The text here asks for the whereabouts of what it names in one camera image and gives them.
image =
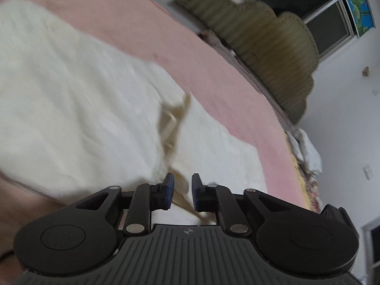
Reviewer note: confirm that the dark glass window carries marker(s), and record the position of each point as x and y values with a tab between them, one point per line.
320	20

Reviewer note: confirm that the blue green floral curtain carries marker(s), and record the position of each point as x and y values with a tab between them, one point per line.
357	6

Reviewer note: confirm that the floral patterned blanket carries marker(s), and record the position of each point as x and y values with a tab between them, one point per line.
310	190

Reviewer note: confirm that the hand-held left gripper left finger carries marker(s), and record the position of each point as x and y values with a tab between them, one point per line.
169	187

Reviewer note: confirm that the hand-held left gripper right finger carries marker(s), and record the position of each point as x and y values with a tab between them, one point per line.
196	190

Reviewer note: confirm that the white wall switch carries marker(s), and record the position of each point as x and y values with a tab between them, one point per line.
368	172

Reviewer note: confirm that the white towel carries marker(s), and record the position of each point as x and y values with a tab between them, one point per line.
308	151

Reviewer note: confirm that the pink bed sheet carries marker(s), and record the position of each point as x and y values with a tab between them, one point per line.
207	74

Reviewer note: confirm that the olive padded headboard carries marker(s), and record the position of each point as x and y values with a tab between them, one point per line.
267	50

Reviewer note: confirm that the white framed window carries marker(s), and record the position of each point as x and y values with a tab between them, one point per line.
372	252

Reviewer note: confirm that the small wall hook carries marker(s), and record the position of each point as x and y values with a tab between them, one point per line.
366	71

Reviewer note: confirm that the white fleece pants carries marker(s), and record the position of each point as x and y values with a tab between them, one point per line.
74	95

